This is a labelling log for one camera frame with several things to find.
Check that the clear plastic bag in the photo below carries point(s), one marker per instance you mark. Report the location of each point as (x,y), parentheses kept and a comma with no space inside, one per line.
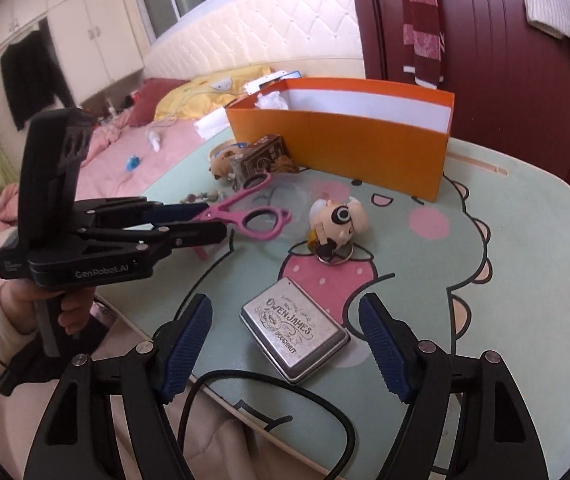
(290,220)

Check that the yellow cartoon blanket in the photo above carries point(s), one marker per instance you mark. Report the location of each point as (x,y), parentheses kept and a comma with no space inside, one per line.
(200,95)

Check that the brown playing card box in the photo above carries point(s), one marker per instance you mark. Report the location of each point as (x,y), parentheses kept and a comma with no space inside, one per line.
(264,154)

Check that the small beaded charm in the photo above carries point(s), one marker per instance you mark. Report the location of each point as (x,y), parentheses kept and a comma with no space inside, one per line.
(202,196)

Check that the small blue toy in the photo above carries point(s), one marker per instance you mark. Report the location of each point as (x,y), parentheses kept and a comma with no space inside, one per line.
(132,162)

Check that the cream padded headboard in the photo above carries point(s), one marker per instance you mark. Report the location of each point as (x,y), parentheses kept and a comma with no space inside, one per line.
(265,30)

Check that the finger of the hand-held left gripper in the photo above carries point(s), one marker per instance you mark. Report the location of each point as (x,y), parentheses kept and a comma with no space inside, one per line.
(175,211)
(185,235)

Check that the cream wardrobe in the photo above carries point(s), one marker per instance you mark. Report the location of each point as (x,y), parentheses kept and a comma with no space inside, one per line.
(90,30)

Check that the small white bottle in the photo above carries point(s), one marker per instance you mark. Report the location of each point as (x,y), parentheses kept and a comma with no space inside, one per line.
(154,140)

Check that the black hanging garment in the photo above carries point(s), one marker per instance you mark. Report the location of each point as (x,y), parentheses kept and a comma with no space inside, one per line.
(30,80)

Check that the cartoon printed desktop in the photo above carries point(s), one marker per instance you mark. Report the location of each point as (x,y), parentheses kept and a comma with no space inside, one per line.
(490,280)

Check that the dark red pillow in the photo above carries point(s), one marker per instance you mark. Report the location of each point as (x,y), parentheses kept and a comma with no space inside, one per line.
(152,100)

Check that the red and white striped scarf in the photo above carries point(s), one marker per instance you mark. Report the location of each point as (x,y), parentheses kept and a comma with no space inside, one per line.
(422,35)

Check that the pink scissors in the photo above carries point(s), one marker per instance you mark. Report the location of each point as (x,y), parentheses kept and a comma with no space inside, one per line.
(245,210)

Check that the person's left hand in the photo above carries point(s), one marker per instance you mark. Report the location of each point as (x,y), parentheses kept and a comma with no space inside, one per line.
(71,312)

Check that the brown fuzzy ball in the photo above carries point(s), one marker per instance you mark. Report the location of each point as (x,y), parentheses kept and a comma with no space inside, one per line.
(283,165)

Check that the orange cardboard box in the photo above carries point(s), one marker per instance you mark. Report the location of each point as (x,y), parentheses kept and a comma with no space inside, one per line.
(345,150)

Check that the white tissue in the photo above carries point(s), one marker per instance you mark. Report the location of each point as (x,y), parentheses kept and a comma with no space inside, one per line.
(271,101)

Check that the small bear toy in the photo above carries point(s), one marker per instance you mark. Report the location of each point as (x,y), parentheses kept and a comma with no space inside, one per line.
(221,165)

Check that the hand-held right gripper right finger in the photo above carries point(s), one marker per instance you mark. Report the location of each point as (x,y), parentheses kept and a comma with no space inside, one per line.
(387,355)

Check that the smartphone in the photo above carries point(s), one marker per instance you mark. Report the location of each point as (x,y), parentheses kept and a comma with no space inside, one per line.
(285,76)

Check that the pink bed sheet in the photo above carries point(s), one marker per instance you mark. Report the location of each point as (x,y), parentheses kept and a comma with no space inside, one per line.
(115,155)

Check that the silver metal tin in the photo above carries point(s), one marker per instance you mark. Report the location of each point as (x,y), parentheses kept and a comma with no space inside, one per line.
(295,330)

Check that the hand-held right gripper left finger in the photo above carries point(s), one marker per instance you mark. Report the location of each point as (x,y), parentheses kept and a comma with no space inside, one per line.
(187,350)

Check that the white folded paper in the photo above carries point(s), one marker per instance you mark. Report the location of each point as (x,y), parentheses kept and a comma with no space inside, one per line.
(212,124)

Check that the dark red door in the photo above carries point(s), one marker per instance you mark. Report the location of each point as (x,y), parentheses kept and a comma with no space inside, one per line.
(505,85)

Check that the person's left forearm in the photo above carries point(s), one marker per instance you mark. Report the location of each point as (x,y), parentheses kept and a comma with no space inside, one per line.
(0,345)

